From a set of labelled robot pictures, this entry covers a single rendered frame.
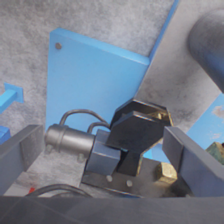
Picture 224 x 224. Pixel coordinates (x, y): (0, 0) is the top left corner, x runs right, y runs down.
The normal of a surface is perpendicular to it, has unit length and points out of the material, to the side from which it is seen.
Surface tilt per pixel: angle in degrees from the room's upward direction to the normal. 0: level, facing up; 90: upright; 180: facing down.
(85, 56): 0
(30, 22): 0
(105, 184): 90
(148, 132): 0
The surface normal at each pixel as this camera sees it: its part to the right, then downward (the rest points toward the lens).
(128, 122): -0.11, 0.62
